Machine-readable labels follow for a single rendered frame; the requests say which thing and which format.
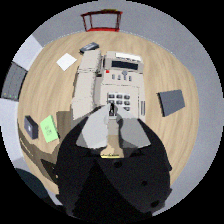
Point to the light green sticky note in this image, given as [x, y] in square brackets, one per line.
[49, 129]

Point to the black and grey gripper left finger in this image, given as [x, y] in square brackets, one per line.
[89, 134]

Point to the white sheet of paper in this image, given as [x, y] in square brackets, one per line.
[66, 61]

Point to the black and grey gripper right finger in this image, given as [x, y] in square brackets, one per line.
[134, 134]

